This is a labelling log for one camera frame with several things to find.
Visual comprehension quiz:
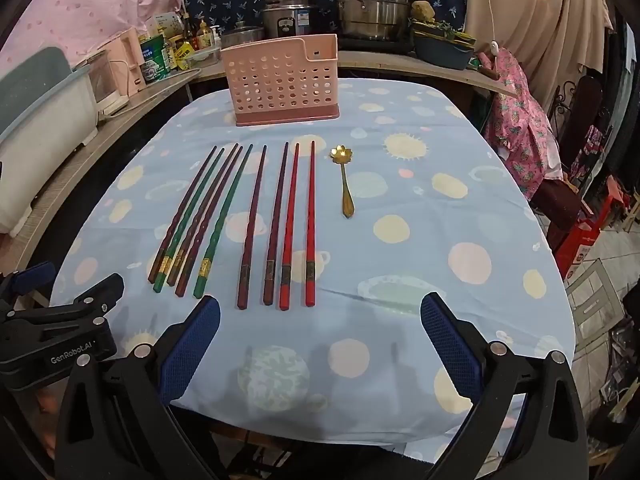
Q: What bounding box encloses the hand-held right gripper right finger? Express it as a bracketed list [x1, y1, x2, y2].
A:
[420, 291, 593, 480]

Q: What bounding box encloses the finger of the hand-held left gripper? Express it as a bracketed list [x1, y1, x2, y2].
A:
[0, 261, 56, 312]
[0, 273, 125, 343]

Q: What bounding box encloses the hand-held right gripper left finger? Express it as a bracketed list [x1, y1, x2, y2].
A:
[52, 295, 223, 480]

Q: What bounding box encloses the dark red chopstick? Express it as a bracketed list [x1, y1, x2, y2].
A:
[175, 146, 244, 297]
[148, 146, 217, 283]
[263, 141, 290, 307]
[167, 143, 238, 287]
[236, 145, 268, 309]

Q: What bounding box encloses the green chopstick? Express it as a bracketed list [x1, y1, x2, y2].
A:
[193, 144, 254, 300]
[153, 148, 225, 294]

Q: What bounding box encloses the bright red chopstick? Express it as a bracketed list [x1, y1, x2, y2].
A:
[278, 143, 300, 311]
[305, 140, 317, 308]

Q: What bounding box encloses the gold flower spoon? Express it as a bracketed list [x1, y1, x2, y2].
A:
[329, 145, 354, 219]

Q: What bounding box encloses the pink perforated utensil holder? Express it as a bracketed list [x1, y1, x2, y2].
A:
[220, 33, 341, 127]

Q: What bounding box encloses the blue printed tablecloth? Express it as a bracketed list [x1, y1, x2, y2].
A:
[50, 77, 577, 466]

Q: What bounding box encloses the white plastic tub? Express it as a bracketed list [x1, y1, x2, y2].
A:
[0, 46, 100, 235]

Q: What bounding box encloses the red cardboard box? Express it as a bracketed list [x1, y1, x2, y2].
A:
[554, 194, 619, 281]

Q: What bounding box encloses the pink floral garment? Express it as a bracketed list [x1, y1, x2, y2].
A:
[481, 49, 557, 198]

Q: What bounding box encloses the green tin can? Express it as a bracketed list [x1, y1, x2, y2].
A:
[139, 35, 172, 84]

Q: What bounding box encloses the dark chair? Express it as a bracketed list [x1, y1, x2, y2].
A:
[529, 74, 607, 232]

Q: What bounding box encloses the yellow jar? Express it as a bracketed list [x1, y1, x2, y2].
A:
[172, 42, 197, 70]

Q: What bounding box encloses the pink dotted curtain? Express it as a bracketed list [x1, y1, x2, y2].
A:
[10, 0, 197, 72]

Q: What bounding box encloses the clear food container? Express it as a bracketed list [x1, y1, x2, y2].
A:
[187, 46, 222, 66]

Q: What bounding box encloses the dark sauce bottle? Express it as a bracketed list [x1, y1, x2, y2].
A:
[182, 12, 199, 52]

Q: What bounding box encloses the blue basin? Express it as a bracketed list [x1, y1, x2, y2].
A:
[412, 20, 477, 71]

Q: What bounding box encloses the small lidded steel pot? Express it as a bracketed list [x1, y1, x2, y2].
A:
[220, 21, 266, 49]

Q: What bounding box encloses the beige curtain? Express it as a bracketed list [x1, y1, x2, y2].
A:
[464, 0, 615, 108]

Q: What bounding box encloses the steel rice cooker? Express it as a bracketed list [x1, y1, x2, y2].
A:
[261, 0, 319, 39]

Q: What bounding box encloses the large steel steamer pot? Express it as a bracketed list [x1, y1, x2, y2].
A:
[334, 0, 427, 42]

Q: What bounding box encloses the white switch cable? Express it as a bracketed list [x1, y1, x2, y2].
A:
[481, 0, 502, 57]

